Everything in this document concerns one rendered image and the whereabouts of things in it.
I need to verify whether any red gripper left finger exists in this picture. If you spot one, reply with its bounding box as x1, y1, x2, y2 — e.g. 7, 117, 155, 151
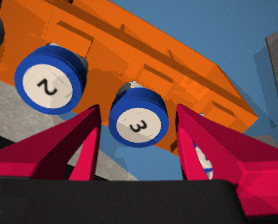
0, 104, 102, 180

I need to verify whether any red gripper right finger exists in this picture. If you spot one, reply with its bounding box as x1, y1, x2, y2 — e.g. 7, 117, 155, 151
175, 104, 278, 217

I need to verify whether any orange tube rack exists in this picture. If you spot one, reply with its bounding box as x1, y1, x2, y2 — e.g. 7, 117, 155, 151
0, 0, 258, 156

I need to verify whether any blue flat mat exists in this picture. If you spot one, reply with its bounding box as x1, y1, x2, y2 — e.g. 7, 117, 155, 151
99, 0, 278, 180

